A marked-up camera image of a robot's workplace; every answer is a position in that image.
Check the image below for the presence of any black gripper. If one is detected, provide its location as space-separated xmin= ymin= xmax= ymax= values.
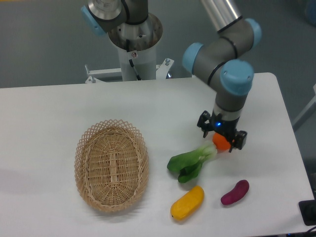
xmin=197 ymin=111 xmax=247 ymax=153

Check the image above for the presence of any green bok choy vegetable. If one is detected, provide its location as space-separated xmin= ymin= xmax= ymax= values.
xmin=167 ymin=141 xmax=217 ymax=183

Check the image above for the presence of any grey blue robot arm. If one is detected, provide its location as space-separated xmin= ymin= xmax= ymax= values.
xmin=81 ymin=0 xmax=262 ymax=150

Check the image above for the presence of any orange tangerine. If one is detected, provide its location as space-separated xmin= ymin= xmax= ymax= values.
xmin=212 ymin=133 xmax=231 ymax=151

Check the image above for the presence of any purple sweet potato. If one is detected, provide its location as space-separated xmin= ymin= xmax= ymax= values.
xmin=220 ymin=180 xmax=250 ymax=205

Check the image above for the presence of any yellow mango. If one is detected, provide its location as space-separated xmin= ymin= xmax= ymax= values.
xmin=170 ymin=186 xmax=204 ymax=221

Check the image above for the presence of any white table leg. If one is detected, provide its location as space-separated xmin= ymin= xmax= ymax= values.
xmin=292 ymin=85 xmax=316 ymax=131

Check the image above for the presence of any oval wicker basket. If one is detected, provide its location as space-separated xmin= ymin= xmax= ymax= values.
xmin=74 ymin=119 xmax=149 ymax=213

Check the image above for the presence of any black device at table edge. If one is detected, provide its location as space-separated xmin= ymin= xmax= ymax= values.
xmin=298 ymin=199 xmax=316 ymax=226

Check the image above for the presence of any white metal base frame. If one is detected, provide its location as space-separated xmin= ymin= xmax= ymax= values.
xmin=84 ymin=58 xmax=175 ymax=84

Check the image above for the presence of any black cable on pedestal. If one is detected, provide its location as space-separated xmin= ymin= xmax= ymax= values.
xmin=125 ymin=39 xmax=142 ymax=81

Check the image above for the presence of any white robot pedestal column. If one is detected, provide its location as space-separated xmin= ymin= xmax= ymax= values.
xmin=108 ymin=13 xmax=163 ymax=81

